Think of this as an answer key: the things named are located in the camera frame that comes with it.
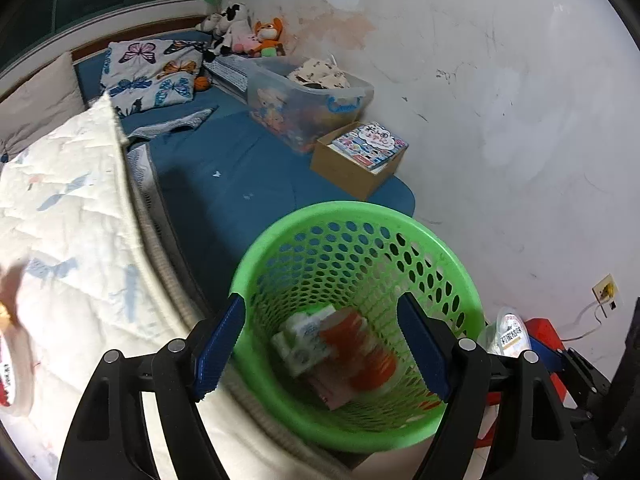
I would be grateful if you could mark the small orange ball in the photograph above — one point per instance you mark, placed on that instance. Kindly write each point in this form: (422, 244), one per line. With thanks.
(201, 83)

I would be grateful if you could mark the grey patterned cloth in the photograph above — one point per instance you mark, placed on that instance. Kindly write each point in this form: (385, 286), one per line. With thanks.
(185, 121)

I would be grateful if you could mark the clear plastic storage bin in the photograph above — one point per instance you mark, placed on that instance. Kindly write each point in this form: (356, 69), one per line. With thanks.
(280, 105)

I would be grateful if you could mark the wall socket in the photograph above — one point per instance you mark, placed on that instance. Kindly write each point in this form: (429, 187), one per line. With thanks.
(606, 290)

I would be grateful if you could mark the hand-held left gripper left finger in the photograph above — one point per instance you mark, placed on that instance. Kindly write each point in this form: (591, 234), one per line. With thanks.
(220, 350)

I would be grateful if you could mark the colourful picture book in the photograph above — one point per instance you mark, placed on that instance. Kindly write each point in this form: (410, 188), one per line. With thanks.
(370, 142)

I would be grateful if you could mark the green plastic basket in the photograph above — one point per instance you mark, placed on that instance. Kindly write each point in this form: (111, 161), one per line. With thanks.
(350, 240)

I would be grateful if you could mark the pink plush toy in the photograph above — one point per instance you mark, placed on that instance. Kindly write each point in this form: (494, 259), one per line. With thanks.
(245, 44)

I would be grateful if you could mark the grey patterned flat box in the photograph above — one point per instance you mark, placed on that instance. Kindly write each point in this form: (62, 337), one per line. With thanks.
(227, 72)

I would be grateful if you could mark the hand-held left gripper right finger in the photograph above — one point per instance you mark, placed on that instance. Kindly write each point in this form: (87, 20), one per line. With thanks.
(422, 345)

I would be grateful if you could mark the butterfly print pillow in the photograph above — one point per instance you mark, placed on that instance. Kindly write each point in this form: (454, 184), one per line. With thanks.
(145, 80)

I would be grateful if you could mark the orange fox plush toy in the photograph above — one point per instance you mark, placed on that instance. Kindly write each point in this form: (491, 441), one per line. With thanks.
(267, 32)

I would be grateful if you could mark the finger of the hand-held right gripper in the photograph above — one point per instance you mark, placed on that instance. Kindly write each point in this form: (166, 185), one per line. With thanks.
(545, 351)

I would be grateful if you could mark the grey pillow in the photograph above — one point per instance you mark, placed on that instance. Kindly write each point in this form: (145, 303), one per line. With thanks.
(40, 105)

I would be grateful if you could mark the patterned beige cloth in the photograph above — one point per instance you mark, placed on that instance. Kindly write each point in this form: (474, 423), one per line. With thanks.
(320, 74)

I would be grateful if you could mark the cardboard box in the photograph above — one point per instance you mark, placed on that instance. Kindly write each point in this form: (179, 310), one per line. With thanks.
(340, 170)

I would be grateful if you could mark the blue white milk carton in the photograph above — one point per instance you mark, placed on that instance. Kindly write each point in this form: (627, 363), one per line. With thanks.
(300, 342)

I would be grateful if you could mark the white quilted blanket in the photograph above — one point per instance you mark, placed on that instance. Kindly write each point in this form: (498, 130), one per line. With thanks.
(75, 210)

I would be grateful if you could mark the blue bed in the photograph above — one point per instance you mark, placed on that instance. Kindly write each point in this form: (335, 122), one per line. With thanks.
(250, 170)

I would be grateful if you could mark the red plastic stool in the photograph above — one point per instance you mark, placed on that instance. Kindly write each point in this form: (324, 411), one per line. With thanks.
(542, 327)

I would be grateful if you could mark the cow plush toy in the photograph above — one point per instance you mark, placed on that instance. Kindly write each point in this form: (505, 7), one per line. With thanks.
(232, 20)

